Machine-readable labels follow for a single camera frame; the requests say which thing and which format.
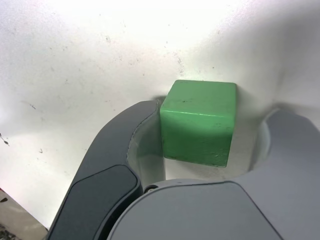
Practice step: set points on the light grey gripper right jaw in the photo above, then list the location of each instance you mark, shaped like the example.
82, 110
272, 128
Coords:
205, 215

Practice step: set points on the green cube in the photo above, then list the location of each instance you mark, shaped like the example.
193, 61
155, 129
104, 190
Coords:
197, 125

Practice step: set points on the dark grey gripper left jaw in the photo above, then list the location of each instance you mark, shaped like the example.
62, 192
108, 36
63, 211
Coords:
105, 160

